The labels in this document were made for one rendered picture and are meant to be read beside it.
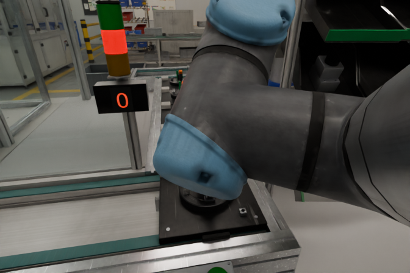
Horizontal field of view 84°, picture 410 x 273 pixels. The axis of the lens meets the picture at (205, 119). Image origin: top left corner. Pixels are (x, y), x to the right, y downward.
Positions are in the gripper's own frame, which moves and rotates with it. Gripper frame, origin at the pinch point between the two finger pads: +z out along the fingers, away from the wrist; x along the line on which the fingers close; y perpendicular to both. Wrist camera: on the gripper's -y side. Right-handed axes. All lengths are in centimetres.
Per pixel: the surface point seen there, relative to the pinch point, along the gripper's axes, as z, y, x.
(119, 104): 3.7, -8.4, -19.8
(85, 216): 19.3, 15.5, -31.5
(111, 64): -3.3, -15.0, -19.9
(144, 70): 112, -93, -26
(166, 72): 112, -91, -9
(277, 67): 55, -52, 54
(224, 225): 6.9, 21.5, 2.2
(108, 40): -7.2, -18.4, -19.8
